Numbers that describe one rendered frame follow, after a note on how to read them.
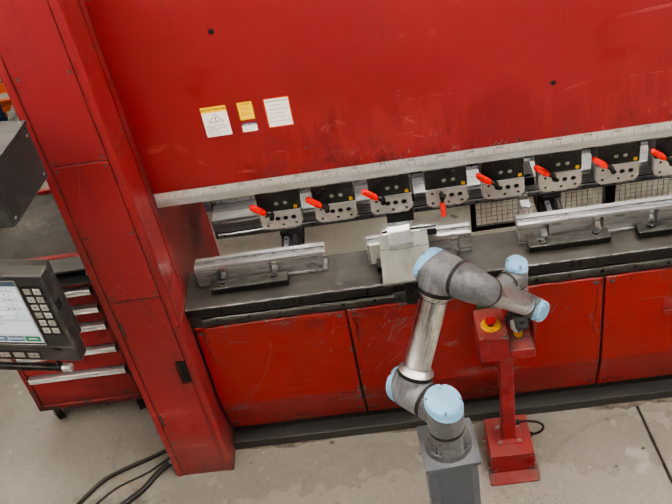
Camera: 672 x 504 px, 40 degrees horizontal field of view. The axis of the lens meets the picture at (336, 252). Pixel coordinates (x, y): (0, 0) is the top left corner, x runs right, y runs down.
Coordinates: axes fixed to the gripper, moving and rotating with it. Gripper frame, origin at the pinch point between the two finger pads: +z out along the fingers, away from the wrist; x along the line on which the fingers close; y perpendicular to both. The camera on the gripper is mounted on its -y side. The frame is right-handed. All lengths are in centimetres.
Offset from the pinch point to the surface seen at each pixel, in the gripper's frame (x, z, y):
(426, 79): 22, -89, 37
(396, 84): 32, -89, 37
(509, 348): 4.2, 2.3, -5.2
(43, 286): 139, -86, -30
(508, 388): 4.7, 29.1, -3.6
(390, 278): 43, -26, 10
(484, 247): 6.8, -11.7, 32.8
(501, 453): 10, 60, -12
